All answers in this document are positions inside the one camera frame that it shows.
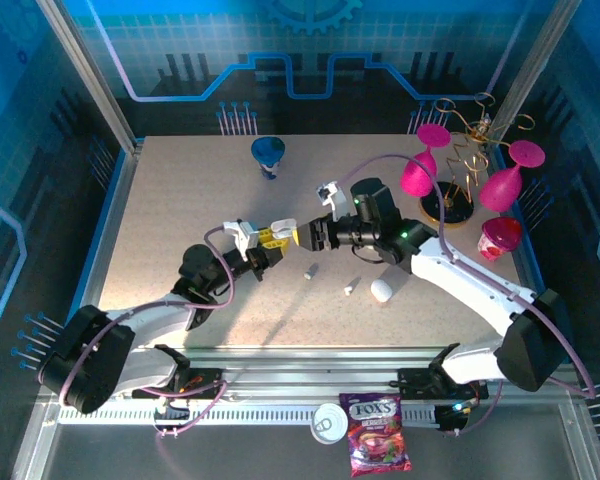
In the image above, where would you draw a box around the aluminium frame post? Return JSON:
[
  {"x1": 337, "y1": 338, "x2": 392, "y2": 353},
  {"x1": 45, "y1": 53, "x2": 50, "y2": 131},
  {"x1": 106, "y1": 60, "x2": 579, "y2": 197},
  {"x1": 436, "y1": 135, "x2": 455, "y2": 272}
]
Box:
[
  {"x1": 35, "y1": 0, "x2": 144, "y2": 154},
  {"x1": 489, "y1": 0, "x2": 584, "y2": 146}
]

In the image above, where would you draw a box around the pink wine glass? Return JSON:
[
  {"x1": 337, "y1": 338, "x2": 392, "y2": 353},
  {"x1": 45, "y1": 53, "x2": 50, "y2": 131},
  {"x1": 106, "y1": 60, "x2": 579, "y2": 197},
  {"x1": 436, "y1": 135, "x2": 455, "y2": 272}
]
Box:
[
  {"x1": 399, "y1": 123, "x2": 453, "y2": 199},
  {"x1": 477, "y1": 139, "x2": 547, "y2": 213}
]

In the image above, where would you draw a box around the purple berry candy bag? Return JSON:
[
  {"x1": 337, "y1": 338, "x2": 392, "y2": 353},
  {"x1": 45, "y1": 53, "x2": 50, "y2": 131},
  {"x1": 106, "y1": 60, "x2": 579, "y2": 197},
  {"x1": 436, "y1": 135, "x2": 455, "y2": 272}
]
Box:
[{"x1": 338, "y1": 392, "x2": 413, "y2": 478}]

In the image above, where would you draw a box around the red strawberry yogurt cup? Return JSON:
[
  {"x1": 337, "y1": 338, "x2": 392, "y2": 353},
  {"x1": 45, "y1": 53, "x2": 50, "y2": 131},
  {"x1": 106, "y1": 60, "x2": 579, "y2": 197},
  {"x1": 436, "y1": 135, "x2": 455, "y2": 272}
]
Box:
[{"x1": 476, "y1": 216, "x2": 524, "y2": 263}]

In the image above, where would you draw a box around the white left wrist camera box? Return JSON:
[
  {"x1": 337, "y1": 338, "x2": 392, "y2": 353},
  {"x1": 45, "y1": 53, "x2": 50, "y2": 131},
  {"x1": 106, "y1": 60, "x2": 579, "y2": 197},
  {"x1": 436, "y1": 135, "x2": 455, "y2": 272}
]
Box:
[{"x1": 222, "y1": 218, "x2": 261, "y2": 250}]

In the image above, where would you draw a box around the pale green earbud charging case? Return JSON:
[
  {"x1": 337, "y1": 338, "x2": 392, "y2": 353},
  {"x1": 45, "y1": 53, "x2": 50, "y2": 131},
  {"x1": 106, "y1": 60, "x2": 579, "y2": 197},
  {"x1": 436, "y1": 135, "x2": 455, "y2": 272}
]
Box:
[{"x1": 369, "y1": 279, "x2": 393, "y2": 304}]

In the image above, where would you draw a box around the blue blackberry yogurt cup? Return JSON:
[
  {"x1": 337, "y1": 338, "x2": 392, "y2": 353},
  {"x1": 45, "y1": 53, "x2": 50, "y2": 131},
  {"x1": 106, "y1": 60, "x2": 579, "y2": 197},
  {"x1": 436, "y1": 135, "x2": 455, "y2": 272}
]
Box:
[{"x1": 250, "y1": 136, "x2": 287, "y2": 182}]

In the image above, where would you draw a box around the gold wire glass rack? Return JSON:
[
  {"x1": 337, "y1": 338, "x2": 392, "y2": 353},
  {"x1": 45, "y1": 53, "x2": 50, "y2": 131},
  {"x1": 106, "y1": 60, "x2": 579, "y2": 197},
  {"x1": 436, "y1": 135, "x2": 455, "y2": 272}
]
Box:
[{"x1": 418, "y1": 91, "x2": 536, "y2": 229}]

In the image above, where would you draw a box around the white slotted cable duct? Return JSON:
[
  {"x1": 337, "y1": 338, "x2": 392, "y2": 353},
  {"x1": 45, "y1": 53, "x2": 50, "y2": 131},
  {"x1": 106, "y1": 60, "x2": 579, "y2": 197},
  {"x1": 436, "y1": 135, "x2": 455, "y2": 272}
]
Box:
[{"x1": 59, "y1": 403, "x2": 441, "y2": 427}]

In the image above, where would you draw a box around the white pull-tab can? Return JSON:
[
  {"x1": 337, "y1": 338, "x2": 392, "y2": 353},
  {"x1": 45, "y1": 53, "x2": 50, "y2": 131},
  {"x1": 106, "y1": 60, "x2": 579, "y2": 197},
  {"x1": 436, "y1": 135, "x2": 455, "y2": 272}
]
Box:
[{"x1": 310, "y1": 402, "x2": 350, "y2": 445}]

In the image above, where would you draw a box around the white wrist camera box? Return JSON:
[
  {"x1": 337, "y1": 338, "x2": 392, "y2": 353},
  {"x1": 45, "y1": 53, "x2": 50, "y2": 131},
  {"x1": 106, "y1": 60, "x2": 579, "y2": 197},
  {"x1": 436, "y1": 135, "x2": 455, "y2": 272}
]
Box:
[
  {"x1": 315, "y1": 180, "x2": 351, "y2": 221},
  {"x1": 222, "y1": 218, "x2": 261, "y2": 250}
]

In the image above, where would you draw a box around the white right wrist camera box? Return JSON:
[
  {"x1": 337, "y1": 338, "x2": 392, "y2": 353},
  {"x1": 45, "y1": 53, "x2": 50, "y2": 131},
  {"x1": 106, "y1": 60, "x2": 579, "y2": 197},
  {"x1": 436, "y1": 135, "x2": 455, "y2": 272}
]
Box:
[{"x1": 315, "y1": 180, "x2": 351, "y2": 221}]

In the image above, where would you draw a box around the aluminium mounting rail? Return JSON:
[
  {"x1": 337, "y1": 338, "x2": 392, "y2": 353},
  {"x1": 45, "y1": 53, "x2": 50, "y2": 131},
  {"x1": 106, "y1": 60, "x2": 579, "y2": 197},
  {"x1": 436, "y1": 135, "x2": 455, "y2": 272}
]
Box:
[{"x1": 129, "y1": 344, "x2": 531, "y2": 404}]

